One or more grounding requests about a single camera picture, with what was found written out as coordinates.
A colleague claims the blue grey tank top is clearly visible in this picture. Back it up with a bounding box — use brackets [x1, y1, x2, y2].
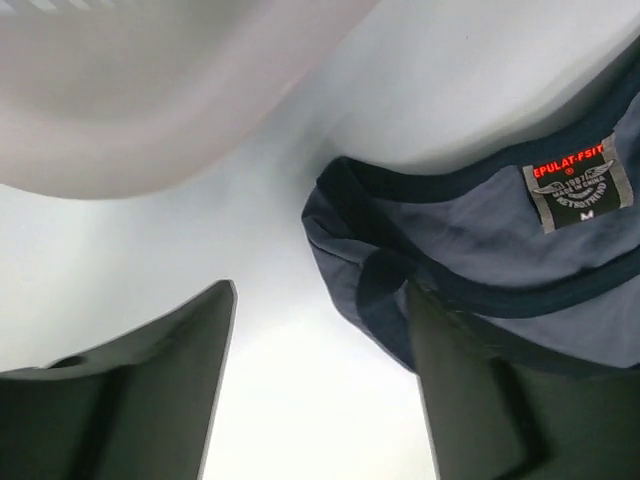
[301, 63, 639, 369]

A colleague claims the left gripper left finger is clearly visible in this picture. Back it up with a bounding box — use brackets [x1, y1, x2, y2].
[1, 280, 236, 479]

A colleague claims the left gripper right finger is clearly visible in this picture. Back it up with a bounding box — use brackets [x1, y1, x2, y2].
[407, 284, 639, 479]

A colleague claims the white plastic laundry basket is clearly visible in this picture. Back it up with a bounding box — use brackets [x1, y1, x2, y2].
[1, 1, 375, 200]

